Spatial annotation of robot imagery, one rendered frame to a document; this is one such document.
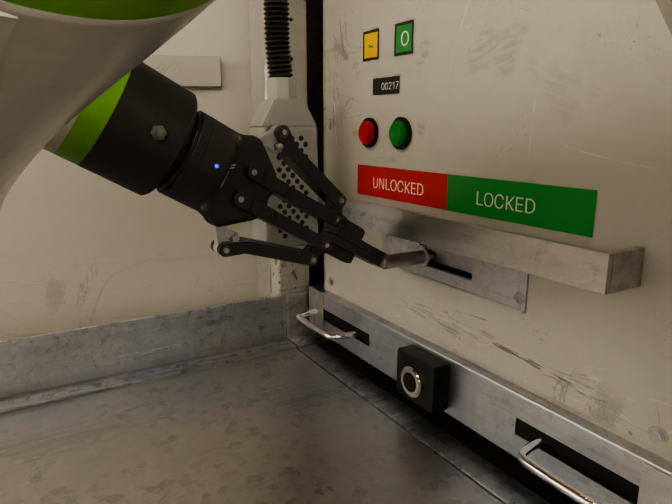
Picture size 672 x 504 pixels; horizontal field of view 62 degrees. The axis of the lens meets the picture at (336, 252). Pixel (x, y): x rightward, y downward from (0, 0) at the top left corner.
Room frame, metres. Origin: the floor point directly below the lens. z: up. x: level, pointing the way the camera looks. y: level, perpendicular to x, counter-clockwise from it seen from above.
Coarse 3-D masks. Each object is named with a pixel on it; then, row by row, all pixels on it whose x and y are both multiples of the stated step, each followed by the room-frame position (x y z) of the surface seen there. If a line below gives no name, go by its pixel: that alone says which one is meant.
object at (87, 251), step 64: (256, 0) 0.80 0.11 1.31; (192, 64) 0.80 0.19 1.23; (256, 64) 0.80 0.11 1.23; (64, 192) 0.78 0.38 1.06; (128, 192) 0.80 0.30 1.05; (0, 256) 0.77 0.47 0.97; (64, 256) 0.78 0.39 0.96; (128, 256) 0.80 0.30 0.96; (192, 256) 0.81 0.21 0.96; (256, 256) 0.83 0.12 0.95; (0, 320) 0.77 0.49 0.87; (64, 320) 0.78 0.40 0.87
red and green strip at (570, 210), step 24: (360, 168) 0.67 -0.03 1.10; (384, 168) 0.63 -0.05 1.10; (360, 192) 0.67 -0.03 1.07; (384, 192) 0.63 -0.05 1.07; (408, 192) 0.59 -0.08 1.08; (432, 192) 0.56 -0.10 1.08; (456, 192) 0.53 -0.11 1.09; (480, 192) 0.50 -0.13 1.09; (504, 192) 0.48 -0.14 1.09; (528, 192) 0.46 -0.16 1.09; (552, 192) 0.44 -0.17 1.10; (576, 192) 0.42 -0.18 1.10; (480, 216) 0.50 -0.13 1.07; (504, 216) 0.48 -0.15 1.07; (528, 216) 0.46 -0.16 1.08; (552, 216) 0.44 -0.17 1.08; (576, 216) 0.42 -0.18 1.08
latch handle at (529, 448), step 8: (536, 440) 0.41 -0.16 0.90; (544, 440) 0.41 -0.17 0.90; (528, 448) 0.40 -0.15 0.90; (536, 448) 0.40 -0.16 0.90; (520, 456) 0.39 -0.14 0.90; (528, 464) 0.38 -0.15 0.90; (536, 464) 0.38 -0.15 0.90; (536, 472) 0.37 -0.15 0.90; (544, 472) 0.37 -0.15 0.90; (544, 480) 0.36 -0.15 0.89; (552, 480) 0.36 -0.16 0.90; (560, 480) 0.36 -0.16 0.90; (560, 488) 0.35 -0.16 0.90; (568, 488) 0.35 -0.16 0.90; (576, 488) 0.35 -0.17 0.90; (568, 496) 0.35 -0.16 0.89; (576, 496) 0.34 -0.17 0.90; (584, 496) 0.34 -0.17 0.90
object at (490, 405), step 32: (320, 288) 0.75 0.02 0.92; (352, 320) 0.67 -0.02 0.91; (384, 320) 0.62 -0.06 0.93; (352, 352) 0.67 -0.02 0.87; (384, 352) 0.61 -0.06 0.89; (448, 352) 0.53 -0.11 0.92; (480, 384) 0.48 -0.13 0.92; (512, 384) 0.46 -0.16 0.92; (480, 416) 0.47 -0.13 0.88; (512, 416) 0.44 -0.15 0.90; (544, 416) 0.41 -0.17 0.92; (576, 416) 0.40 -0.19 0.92; (512, 448) 0.44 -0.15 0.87; (544, 448) 0.41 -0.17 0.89; (576, 448) 0.39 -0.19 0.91; (608, 448) 0.37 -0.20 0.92; (640, 448) 0.36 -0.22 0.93; (576, 480) 0.38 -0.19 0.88; (608, 480) 0.36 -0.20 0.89
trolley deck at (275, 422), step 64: (192, 384) 0.62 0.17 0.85; (256, 384) 0.62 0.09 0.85; (320, 384) 0.62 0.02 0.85; (0, 448) 0.48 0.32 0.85; (64, 448) 0.48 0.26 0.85; (128, 448) 0.48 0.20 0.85; (192, 448) 0.48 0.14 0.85; (256, 448) 0.48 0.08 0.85; (320, 448) 0.48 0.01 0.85; (384, 448) 0.48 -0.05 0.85
